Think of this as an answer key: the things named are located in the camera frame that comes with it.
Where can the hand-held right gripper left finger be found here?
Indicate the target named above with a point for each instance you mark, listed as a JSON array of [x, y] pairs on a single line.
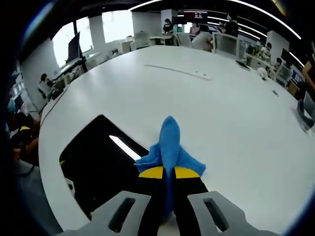
[[118, 216]]

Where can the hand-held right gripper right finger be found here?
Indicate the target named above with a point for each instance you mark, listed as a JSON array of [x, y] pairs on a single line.
[[216, 216]]

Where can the small dark object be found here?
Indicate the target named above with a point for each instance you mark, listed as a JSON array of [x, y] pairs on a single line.
[[275, 92]]

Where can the blue cleaning cloth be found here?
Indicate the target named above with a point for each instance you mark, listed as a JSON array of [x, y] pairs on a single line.
[[169, 147]]

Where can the grey curved object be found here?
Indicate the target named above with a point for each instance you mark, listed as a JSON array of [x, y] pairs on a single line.
[[304, 115]]

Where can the black computer monitor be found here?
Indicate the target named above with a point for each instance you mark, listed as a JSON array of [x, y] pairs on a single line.
[[73, 48]]

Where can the flat black object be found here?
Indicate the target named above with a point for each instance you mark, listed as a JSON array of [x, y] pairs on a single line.
[[242, 64]]

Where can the curved ceiling light strip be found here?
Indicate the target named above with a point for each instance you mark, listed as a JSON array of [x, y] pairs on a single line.
[[270, 16]]

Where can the black tablet with white frame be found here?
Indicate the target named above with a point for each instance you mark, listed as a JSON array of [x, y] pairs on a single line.
[[98, 167]]

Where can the red display screen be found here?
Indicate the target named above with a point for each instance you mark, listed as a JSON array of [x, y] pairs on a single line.
[[195, 15]]

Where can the small white object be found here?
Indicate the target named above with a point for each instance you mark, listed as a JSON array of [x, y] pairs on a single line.
[[262, 71]]

